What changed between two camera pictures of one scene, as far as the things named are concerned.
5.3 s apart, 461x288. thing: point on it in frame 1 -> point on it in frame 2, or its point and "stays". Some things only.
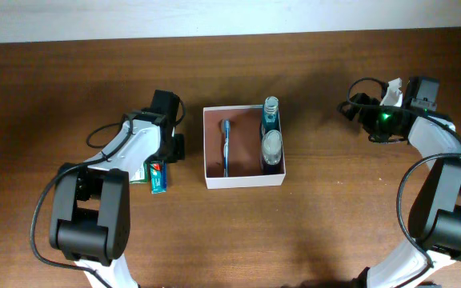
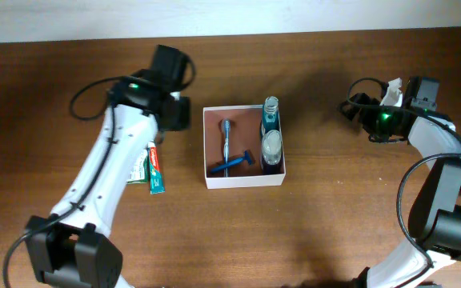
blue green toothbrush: (226, 150) stays
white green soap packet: (142, 175) stays
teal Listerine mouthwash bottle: (271, 115) stays
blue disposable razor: (165, 177) -> (246, 157)
